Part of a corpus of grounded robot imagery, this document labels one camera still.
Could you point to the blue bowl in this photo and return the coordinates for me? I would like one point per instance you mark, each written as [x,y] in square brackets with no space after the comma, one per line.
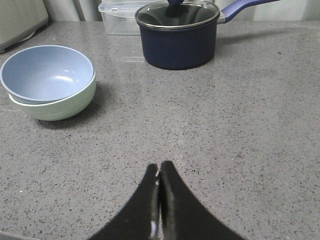
[46,73]

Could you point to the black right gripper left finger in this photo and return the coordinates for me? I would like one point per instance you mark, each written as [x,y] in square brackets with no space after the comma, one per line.
[139,218]

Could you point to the glass pot lid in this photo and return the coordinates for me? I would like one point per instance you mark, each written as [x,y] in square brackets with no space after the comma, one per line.
[161,15]

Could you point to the green bowl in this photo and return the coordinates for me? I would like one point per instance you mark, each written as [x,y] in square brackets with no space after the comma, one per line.
[60,109]

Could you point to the clear plastic food container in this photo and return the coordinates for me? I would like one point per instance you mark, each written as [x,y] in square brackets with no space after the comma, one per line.
[119,16]

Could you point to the white appliance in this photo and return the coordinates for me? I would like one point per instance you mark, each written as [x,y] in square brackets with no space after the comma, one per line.
[19,19]

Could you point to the dark blue saucepan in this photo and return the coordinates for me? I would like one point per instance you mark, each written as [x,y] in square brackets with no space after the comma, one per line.
[179,49]

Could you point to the white curtain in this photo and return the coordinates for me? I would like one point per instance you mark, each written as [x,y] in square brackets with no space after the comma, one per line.
[282,10]

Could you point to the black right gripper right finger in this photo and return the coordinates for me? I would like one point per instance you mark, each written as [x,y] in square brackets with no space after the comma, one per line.
[183,216]

